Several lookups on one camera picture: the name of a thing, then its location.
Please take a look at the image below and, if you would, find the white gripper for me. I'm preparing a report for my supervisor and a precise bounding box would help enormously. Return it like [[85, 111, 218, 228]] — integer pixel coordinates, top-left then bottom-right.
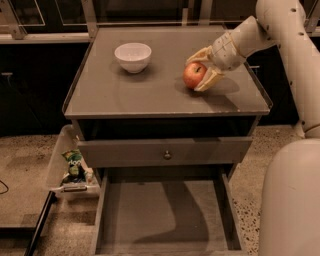
[[186, 32, 246, 92]]

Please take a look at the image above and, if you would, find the red apple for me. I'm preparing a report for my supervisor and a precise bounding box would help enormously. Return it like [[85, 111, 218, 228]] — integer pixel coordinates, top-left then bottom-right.
[[183, 62, 207, 89]]

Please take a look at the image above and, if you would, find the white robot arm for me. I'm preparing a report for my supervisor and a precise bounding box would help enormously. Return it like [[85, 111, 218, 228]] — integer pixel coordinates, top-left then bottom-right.
[[186, 0, 320, 256]]

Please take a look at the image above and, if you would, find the grey wooden drawer cabinet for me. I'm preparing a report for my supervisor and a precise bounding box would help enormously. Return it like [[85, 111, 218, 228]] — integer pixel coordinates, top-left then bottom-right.
[[61, 25, 274, 174]]

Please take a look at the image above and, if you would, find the grey top drawer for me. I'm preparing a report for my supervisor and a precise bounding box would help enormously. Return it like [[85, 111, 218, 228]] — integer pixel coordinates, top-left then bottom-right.
[[78, 137, 252, 168]]

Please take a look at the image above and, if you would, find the round metal drawer knob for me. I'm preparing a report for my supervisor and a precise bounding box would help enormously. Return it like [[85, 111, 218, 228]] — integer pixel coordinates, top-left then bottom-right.
[[163, 151, 172, 160]]

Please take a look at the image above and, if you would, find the grey open middle drawer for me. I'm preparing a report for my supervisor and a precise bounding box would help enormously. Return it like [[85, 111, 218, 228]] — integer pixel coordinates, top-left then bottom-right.
[[89, 166, 248, 256]]

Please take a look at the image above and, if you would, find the white ceramic bowl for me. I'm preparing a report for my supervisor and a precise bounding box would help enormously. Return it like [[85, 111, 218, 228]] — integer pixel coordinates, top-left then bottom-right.
[[114, 43, 152, 74]]

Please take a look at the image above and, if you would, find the green snack bag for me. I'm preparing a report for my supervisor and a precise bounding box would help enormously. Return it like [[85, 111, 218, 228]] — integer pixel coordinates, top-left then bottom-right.
[[62, 149, 85, 183]]

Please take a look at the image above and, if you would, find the clear plastic storage bin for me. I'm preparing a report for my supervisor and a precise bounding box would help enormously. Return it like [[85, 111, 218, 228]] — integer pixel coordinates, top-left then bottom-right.
[[45, 125, 100, 200]]

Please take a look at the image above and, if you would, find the metal railing frame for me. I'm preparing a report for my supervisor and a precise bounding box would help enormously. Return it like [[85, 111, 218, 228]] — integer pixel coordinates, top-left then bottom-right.
[[0, 0, 320, 46]]

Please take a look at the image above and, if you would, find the black floor rail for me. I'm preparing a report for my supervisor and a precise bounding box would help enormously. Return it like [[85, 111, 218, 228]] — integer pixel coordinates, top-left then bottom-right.
[[24, 191, 56, 256]]

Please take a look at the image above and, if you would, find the black cable on floor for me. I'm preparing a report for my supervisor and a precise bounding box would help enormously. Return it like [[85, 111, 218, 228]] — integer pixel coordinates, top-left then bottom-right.
[[0, 179, 10, 196]]

